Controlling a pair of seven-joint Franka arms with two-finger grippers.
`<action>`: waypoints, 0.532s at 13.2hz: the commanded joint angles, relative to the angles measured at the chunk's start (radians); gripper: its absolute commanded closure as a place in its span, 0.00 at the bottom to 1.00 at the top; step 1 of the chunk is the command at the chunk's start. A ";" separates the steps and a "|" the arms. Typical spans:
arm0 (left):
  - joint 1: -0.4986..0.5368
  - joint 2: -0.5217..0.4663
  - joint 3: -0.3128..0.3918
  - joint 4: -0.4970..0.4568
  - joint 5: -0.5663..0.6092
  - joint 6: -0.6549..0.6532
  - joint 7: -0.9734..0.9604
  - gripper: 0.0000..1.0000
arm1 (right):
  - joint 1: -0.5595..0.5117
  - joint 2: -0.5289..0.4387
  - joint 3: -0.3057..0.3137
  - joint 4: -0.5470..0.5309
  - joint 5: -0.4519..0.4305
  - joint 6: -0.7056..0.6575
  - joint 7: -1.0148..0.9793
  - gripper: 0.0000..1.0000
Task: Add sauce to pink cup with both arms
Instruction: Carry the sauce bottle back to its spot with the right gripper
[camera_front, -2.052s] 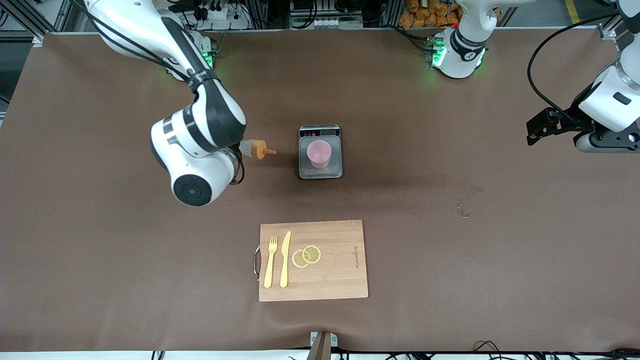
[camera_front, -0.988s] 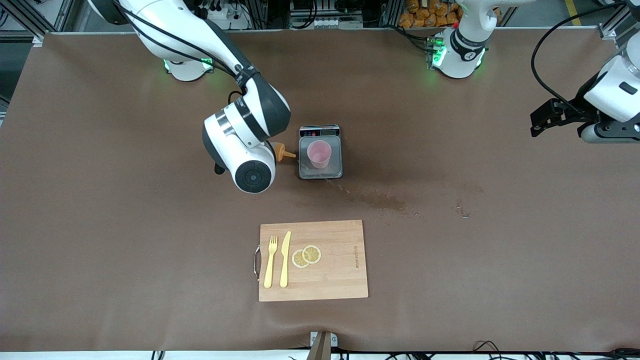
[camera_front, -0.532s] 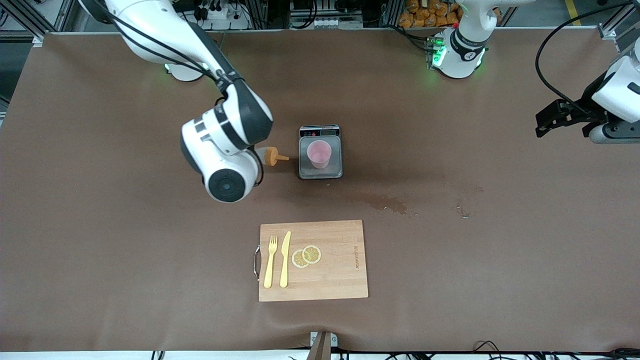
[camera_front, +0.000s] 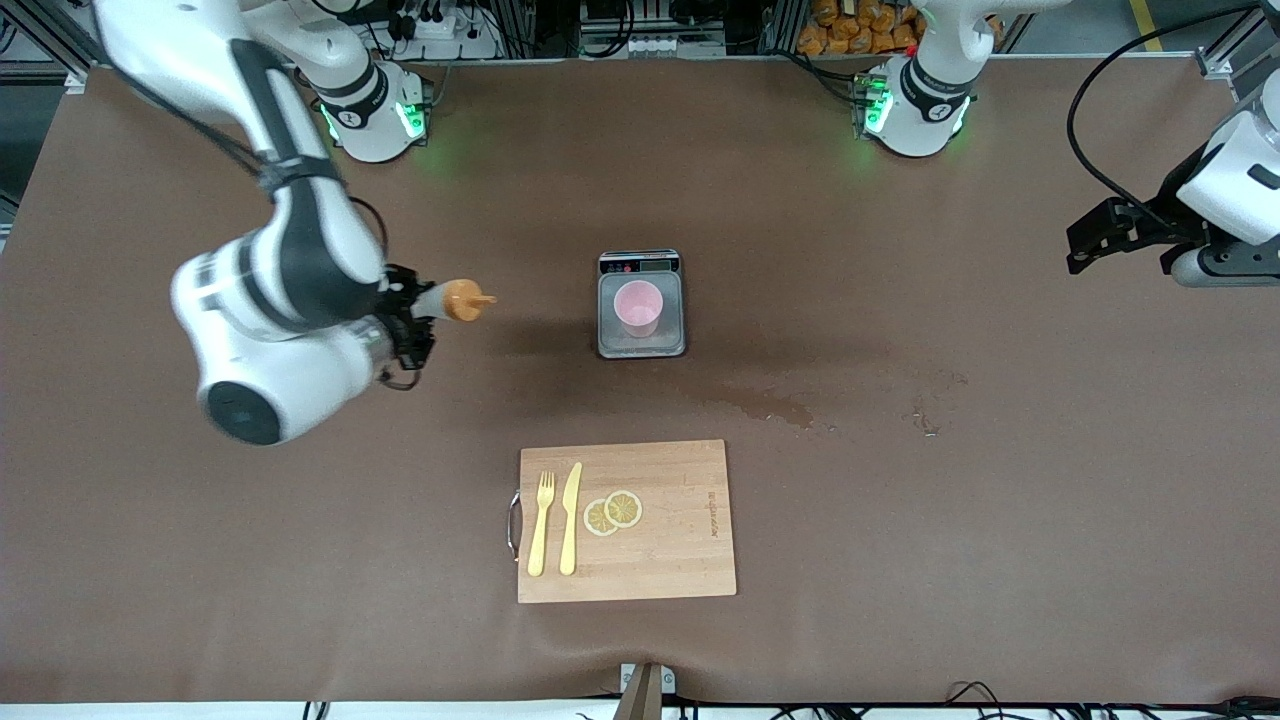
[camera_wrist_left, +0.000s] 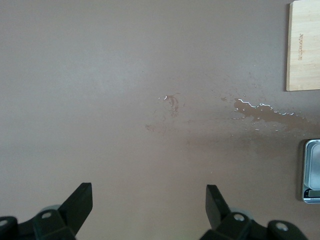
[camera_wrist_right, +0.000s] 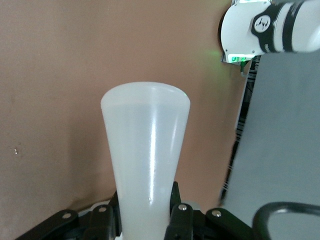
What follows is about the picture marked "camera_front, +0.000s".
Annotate sauce bottle with orange cap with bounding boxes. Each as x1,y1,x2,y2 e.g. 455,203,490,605
412,278,498,324

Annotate pink cup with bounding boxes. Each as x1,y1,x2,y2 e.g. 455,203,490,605
613,281,665,339

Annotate silver kitchen scale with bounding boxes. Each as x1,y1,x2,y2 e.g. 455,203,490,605
597,250,688,360

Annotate yellow plastic fork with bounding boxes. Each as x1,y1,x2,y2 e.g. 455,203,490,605
527,471,556,578

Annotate yellow plastic knife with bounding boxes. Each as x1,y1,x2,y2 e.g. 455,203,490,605
559,462,583,577

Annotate white power strip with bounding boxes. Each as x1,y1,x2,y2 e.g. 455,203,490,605
395,0,501,61
580,26,726,59

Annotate wooden cutting board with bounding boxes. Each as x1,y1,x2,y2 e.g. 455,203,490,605
517,439,738,605

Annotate orange packaged goods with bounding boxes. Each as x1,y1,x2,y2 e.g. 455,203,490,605
797,0,926,56

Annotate brown table cover mat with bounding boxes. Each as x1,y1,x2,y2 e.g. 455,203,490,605
0,55,1280,706

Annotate aluminium frame profile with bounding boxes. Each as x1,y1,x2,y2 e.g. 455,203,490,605
1195,10,1280,101

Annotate metal table bracket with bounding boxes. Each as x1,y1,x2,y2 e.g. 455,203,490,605
620,662,677,696

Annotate brown mount post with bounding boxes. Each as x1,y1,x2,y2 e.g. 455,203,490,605
612,664,666,720

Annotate black looped floor cable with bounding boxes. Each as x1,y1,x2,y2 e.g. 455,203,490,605
940,680,1280,720

